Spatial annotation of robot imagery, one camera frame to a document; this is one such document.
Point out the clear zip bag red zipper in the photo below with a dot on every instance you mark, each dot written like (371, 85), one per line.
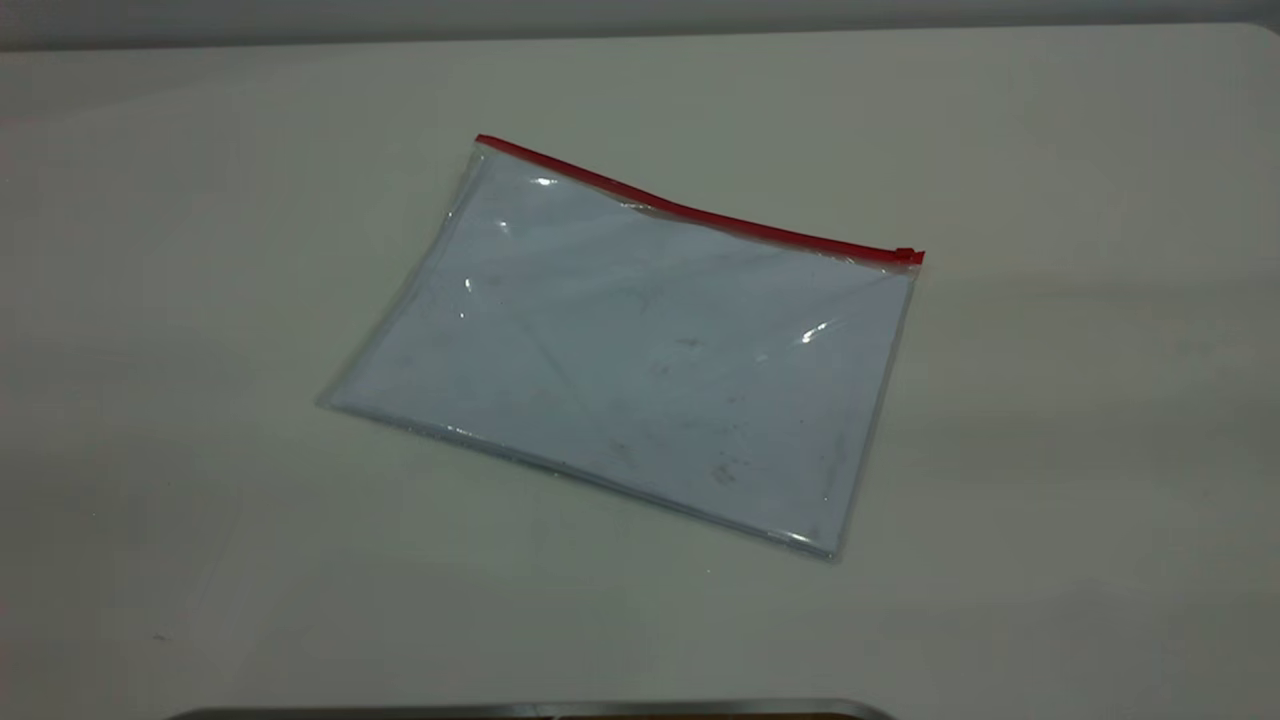
(640, 360)

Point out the red zipper slider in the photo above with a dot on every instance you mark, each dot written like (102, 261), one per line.
(908, 256)

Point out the grey metal strip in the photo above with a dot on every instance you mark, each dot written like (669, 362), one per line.
(530, 711)

